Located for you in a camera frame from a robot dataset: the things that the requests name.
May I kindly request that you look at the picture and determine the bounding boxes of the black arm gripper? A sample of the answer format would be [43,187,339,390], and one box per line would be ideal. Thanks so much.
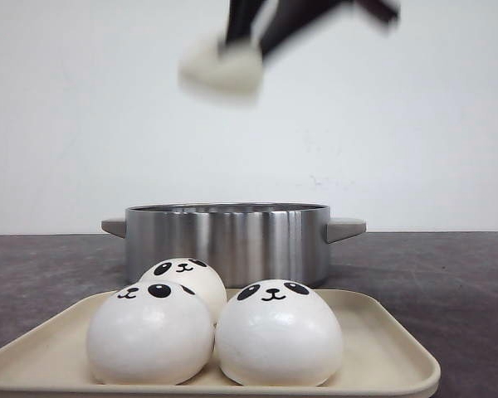
[259,0,400,58]

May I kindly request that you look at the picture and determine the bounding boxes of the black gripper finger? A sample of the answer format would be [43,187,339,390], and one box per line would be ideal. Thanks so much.
[225,0,262,45]

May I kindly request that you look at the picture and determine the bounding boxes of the white panda bun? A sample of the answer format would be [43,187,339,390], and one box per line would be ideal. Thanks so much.
[139,257,227,323]
[215,279,344,386]
[86,280,214,385]
[178,32,264,100]

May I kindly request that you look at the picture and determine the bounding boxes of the stainless steel steamer pot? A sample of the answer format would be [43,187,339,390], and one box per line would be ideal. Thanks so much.
[100,202,366,288]

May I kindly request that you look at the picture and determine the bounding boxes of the beige rectangular tray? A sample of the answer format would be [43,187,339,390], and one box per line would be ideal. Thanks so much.
[0,289,441,397]

